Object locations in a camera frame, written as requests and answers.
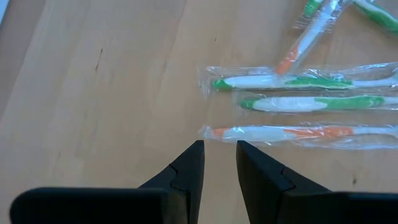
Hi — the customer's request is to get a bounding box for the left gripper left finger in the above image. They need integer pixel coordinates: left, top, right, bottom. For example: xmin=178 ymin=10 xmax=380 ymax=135
xmin=138 ymin=139 xmax=206 ymax=224

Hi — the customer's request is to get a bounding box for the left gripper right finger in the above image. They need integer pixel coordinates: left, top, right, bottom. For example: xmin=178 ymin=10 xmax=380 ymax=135
xmin=235 ymin=140 xmax=331 ymax=224

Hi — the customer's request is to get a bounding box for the orange white wrapped toothbrush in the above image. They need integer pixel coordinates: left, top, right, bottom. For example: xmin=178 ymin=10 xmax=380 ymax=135
xmin=274 ymin=0 xmax=354 ymax=77
xmin=198 ymin=123 xmax=398 ymax=151

